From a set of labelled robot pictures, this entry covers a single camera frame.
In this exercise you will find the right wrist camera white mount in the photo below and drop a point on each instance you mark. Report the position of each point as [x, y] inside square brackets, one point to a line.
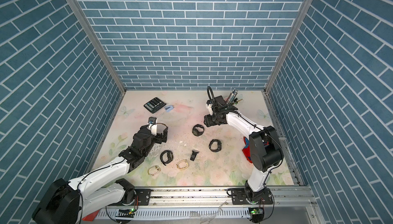
[216, 105]

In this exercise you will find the gold watch left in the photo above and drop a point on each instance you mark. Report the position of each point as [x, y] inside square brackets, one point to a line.
[154, 170]

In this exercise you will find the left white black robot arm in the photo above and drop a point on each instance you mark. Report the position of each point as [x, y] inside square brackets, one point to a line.
[68, 202]

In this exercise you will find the black desktop calculator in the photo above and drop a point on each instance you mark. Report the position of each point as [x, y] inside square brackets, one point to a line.
[154, 105]

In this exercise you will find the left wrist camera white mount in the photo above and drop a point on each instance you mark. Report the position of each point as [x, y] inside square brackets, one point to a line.
[152, 122]

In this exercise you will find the gold watch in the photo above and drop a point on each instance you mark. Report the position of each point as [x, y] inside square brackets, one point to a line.
[182, 165]
[154, 170]

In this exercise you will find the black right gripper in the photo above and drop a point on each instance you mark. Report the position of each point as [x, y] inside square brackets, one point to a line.
[209, 122]

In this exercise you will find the gold watch right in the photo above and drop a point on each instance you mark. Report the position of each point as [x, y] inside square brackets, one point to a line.
[182, 165]

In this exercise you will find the red blue towel cloth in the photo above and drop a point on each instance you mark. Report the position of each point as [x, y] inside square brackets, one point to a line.
[246, 150]

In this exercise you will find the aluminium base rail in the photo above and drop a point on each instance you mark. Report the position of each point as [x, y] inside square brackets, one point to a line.
[283, 204]

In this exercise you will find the pens in cup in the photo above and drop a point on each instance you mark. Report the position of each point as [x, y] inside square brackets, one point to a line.
[232, 98]

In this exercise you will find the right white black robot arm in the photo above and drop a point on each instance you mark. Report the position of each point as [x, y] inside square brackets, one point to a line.
[265, 149]

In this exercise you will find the light blue stapler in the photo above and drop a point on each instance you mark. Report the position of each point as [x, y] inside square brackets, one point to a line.
[169, 108]

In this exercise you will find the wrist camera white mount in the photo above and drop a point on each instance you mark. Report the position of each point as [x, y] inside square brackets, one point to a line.
[216, 105]
[152, 122]

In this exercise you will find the red box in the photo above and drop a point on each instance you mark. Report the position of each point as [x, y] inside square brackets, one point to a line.
[91, 217]

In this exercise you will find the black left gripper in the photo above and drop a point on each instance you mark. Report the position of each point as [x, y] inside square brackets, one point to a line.
[159, 139]

